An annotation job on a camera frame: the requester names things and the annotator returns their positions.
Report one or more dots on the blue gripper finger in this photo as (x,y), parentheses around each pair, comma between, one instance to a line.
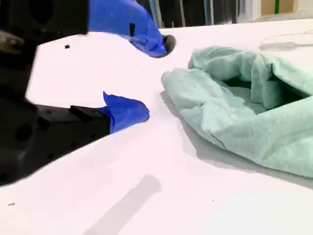
(122,115)
(137,27)

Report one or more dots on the pale green T-shirt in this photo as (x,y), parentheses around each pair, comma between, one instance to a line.
(232,127)

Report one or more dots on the grey metal rack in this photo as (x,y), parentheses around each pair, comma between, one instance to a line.
(207,11)

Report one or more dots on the cardboard box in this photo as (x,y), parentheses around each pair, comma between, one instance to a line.
(267,6)

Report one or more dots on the green pole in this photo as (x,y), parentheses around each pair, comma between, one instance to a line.
(276,6)

